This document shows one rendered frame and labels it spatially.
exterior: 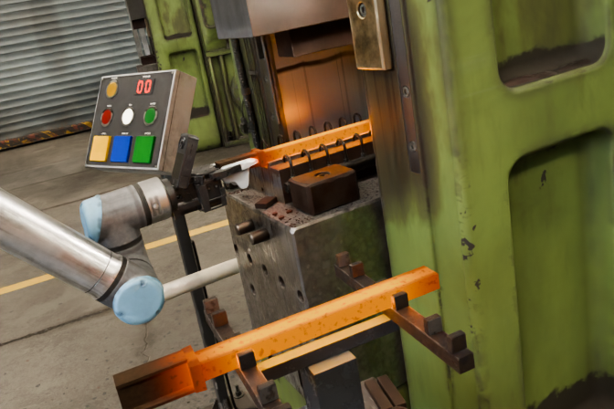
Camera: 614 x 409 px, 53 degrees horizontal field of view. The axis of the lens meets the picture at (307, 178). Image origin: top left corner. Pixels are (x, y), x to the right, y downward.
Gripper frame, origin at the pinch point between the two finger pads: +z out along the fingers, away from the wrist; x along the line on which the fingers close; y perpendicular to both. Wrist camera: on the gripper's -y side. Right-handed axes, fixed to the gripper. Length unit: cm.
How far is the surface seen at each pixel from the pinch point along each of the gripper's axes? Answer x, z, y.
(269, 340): 61, -26, 5
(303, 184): 17.8, 3.0, 3.7
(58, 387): -124, -55, 100
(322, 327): 61, -19, 7
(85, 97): -788, 80, 58
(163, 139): -38.6, -8.2, -1.9
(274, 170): 5.4, 2.8, 2.7
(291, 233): 21.8, -3.4, 10.7
